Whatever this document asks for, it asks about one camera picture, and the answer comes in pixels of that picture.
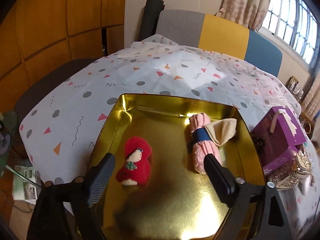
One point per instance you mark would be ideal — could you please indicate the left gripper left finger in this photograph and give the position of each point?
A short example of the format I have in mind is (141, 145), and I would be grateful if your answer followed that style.
(98, 178)

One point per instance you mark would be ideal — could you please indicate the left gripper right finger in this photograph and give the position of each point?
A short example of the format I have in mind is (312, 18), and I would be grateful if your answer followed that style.
(222, 180)

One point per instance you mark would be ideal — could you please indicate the red plush sock toy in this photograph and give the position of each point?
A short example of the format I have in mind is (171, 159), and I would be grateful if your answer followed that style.
(137, 167)

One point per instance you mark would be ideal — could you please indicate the pink rolled towel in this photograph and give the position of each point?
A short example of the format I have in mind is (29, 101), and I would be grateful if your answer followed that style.
(202, 144)

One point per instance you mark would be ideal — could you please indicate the beige folded cloth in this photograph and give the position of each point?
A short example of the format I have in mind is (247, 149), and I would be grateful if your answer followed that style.
(221, 131)

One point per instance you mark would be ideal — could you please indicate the gold metal tray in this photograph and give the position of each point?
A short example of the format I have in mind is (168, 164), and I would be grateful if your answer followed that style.
(177, 202)

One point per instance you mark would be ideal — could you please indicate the patterned tablecloth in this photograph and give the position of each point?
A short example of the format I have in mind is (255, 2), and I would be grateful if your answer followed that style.
(60, 132)

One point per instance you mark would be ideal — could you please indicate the purple box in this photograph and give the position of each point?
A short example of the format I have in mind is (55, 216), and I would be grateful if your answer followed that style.
(277, 138)

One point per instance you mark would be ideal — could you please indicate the ornate silver tissue box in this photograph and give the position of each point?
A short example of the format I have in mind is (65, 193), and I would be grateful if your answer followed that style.
(294, 172)

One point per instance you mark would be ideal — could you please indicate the multicolour sofa backrest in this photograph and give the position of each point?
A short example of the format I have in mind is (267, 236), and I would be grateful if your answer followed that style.
(212, 33)

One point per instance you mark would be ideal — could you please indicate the black rolled mat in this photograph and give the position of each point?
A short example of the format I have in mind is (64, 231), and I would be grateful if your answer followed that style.
(150, 18)

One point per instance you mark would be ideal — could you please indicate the window with bars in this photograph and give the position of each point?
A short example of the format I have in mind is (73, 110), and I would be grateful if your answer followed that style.
(293, 23)

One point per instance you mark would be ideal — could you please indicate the beige curtain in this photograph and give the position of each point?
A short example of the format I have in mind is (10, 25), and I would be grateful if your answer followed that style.
(248, 13)

